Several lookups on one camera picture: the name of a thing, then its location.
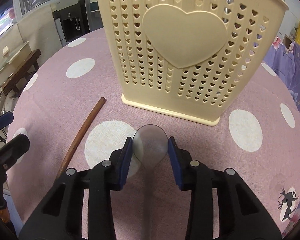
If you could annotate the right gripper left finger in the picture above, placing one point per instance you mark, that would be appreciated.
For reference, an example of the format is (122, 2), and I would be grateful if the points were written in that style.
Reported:
(109, 175)

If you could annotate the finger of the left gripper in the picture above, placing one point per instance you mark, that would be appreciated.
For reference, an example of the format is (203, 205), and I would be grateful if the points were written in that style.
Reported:
(6, 119)
(12, 151)

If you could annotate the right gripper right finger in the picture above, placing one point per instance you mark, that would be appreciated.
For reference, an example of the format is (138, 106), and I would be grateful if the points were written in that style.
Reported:
(192, 175)

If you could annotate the translucent plastic spoon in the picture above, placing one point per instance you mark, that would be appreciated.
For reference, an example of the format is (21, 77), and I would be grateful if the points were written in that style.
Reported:
(150, 145)

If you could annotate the small wooden stool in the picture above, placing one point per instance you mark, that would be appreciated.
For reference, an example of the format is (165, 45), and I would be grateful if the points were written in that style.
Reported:
(22, 72)

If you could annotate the brown chopstick on table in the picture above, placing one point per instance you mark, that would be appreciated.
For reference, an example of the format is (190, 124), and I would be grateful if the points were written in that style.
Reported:
(79, 136)

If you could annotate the white pot with lid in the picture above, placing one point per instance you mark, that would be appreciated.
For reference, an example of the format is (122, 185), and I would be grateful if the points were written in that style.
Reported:
(12, 59)

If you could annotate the pink polka dot tablecloth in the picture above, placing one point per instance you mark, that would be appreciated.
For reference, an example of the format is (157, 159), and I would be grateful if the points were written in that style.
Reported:
(258, 135)

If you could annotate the cream plastic utensil holder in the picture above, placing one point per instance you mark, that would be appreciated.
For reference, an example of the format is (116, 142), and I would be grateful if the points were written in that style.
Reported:
(188, 58)

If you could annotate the black water dispenser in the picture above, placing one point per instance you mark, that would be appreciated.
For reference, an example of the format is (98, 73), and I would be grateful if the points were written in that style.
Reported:
(75, 18)

